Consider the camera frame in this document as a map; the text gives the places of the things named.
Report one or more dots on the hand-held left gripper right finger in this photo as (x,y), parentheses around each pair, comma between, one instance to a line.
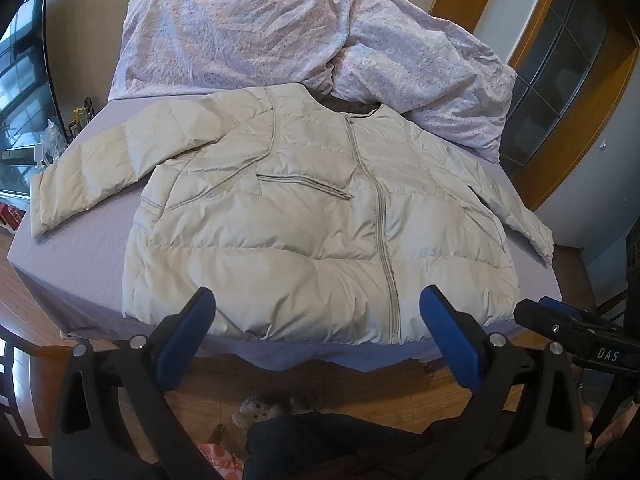
(445,330)

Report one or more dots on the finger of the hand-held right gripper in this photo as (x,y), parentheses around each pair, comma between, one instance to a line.
(545,320)
(575,309)

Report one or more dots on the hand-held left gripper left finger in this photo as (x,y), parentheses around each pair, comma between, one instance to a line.
(192,330)

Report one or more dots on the beige puffer jacket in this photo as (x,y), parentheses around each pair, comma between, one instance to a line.
(280,240)

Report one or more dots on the person's right hand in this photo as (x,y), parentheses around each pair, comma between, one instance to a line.
(612,440)

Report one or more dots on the beige plush toy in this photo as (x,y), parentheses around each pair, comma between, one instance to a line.
(260,407)

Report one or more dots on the bed with lilac sheet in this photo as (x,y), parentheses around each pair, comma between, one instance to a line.
(85,260)

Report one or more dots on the pink dotted bag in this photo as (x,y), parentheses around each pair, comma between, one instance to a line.
(222,462)

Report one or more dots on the person's dark pants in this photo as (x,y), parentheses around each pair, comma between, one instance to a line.
(350,445)

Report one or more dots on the dark wooden chair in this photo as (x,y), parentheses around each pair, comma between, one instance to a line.
(12,385)

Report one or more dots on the clear plastic bag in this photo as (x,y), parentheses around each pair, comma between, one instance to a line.
(52,140)

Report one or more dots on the yellow toy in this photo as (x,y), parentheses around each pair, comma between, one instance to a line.
(80,115)

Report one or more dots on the glass paned door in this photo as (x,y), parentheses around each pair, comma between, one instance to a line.
(555,60)

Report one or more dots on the floral lilac duvet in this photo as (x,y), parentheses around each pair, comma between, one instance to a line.
(225,35)

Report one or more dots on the black television screen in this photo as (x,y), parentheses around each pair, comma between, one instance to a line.
(20,85)

